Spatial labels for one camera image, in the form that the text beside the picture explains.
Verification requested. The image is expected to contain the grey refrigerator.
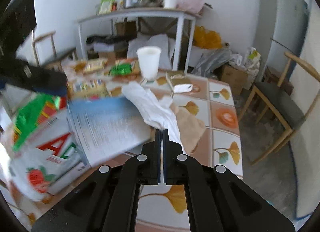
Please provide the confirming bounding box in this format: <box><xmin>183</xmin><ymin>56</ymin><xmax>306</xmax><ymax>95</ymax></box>
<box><xmin>255</xmin><ymin>0</ymin><xmax>310</xmax><ymax>82</ymax></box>

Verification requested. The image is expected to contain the wooden chair dark seat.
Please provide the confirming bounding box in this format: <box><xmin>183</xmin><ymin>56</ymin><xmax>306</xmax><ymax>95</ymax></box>
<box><xmin>32</xmin><ymin>31</ymin><xmax>78</xmax><ymax>71</ymax></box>

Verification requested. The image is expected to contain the white tissue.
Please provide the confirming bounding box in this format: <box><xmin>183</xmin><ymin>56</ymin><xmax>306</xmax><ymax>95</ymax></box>
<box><xmin>122</xmin><ymin>82</ymin><xmax>187</xmax><ymax>155</ymax></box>

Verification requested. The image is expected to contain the wooden chair dark cushion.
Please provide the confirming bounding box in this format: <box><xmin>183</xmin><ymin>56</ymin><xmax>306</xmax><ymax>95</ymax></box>
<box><xmin>237</xmin><ymin>52</ymin><xmax>320</xmax><ymax>165</ymax></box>

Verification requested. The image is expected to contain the grey plastic bag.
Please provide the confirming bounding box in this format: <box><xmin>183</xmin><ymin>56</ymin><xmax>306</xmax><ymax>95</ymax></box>
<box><xmin>191</xmin><ymin>47</ymin><xmax>233</xmax><ymax>76</ymax></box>

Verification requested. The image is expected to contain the black cloth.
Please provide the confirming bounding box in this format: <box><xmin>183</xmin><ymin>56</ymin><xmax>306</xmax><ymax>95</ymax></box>
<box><xmin>86</xmin><ymin>34</ymin><xmax>128</xmax><ymax>47</ymax></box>

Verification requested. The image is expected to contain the yellow snack packet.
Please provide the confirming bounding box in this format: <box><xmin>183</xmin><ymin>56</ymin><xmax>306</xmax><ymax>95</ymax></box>
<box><xmin>82</xmin><ymin>58</ymin><xmax>108</xmax><ymax>73</ymax></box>

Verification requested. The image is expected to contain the brown wooden stool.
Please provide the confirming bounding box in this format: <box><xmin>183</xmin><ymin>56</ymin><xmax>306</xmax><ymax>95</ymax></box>
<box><xmin>264</xmin><ymin>65</ymin><xmax>294</xmax><ymax>96</ymax></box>

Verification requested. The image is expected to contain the white bag green print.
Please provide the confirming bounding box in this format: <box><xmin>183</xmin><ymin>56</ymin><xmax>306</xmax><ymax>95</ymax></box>
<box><xmin>244</xmin><ymin>47</ymin><xmax>262</xmax><ymax>77</ymax></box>

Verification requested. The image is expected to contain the white paper cup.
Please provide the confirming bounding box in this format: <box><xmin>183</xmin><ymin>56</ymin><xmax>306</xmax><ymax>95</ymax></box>
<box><xmin>136</xmin><ymin>46</ymin><xmax>162</xmax><ymax>80</ymax></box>

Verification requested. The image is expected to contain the yellow plastic bag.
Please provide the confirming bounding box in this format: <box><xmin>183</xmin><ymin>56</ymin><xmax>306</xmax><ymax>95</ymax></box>
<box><xmin>192</xmin><ymin>25</ymin><xmax>223</xmax><ymax>49</ymax></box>

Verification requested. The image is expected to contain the small white silver box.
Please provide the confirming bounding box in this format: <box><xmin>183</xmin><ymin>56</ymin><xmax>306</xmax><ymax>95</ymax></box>
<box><xmin>165</xmin><ymin>70</ymin><xmax>195</xmax><ymax>95</ymax></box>

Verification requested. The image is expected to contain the large green snack packet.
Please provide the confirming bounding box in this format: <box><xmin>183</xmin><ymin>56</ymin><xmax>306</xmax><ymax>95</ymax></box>
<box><xmin>12</xmin><ymin>94</ymin><xmax>69</xmax><ymax>151</ymax></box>

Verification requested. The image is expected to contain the white cloth bundle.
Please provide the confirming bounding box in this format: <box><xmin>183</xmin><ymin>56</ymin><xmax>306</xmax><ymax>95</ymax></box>
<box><xmin>127</xmin><ymin>33</ymin><xmax>175</xmax><ymax>71</ymax></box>

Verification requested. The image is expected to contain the silver cardboard box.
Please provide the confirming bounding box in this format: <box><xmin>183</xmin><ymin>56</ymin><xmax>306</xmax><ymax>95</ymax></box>
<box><xmin>66</xmin><ymin>96</ymin><xmax>152</xmax><ymax>167</ymax></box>

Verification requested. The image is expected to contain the green food packet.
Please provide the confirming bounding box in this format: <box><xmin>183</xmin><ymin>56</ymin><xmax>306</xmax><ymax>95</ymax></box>
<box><xmin>99</xmin><ymin>0</ymin><xmax>117</xmax><ymax>15</ymax></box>

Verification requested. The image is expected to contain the white side table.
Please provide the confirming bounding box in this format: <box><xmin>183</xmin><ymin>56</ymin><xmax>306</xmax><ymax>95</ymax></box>
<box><xmin>76</xmin><ymin>7</ymin><xmax>203</xmax><ymax>72</ymax></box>

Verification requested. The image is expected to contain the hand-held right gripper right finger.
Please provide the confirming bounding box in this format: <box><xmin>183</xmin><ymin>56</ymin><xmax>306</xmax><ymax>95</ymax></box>
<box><xmin>163</xmin><ymin>129</ymin><xmax>295</xmax><ymax>232</ymax></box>

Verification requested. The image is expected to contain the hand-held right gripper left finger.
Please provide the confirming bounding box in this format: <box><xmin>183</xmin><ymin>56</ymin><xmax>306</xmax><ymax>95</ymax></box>
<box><xmin>31</xmin><ymin>129</ymin><xmax>162</xmax><ymax>232</ymax></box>

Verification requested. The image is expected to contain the small green snack packet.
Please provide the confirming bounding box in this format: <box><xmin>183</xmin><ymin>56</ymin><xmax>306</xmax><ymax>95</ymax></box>
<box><xmin>109</xmin><ymin>63</ymin><xmax>133</xmax><ymax>76</ymax></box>

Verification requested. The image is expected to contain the white plastic bottle red cap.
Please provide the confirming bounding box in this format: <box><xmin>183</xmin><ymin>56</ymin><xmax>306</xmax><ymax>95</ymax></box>
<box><xmin>0</xmin><ymin>119</ymin><xmax>85</xmax><ymax>201</ymax></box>

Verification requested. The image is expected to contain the orange snack packet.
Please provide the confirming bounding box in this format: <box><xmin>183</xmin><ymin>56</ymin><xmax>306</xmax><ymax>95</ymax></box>
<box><xmin>115</xmin><ymin>58</ymin><xmax>140</xmax><ymax>75</ymax></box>

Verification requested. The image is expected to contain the brown paper napkin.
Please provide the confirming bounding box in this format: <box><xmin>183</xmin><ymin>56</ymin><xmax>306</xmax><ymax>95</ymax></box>
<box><xmin>170</xmin><ymin>104</ymin><xmax>207</xmax><ymax>155</ymax></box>

